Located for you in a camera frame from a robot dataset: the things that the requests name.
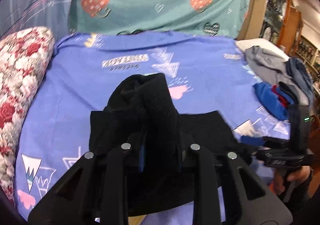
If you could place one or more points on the white pillow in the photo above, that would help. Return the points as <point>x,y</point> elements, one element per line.
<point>260,43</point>

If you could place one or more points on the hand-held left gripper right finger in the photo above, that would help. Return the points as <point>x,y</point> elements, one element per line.
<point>200,165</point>

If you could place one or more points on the wooden display cabinet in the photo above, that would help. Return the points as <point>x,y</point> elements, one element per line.
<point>280,2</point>

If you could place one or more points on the bright blue garment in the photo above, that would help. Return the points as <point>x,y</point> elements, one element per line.
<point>267,100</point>

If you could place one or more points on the red garment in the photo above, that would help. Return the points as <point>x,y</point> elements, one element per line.
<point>278,95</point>

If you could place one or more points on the person's right hand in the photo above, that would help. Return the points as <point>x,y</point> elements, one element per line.
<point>297,178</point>

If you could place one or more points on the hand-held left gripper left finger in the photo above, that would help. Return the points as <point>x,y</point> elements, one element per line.
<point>122,165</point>

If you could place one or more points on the black pants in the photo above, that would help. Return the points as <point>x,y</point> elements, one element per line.
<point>142,105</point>

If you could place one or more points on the red floral pillow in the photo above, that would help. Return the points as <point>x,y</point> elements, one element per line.
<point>20,77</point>

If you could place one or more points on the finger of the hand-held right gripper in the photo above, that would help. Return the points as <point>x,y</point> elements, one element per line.
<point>252,140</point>

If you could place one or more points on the grey garment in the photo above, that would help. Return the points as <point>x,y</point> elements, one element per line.
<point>265,65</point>

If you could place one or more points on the navy garment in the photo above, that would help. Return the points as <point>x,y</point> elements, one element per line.
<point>297,72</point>

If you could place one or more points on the small black garment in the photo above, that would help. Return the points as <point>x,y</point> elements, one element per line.
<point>287,88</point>

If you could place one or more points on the blue printed bedsheet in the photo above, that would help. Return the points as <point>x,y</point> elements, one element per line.
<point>75,90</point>

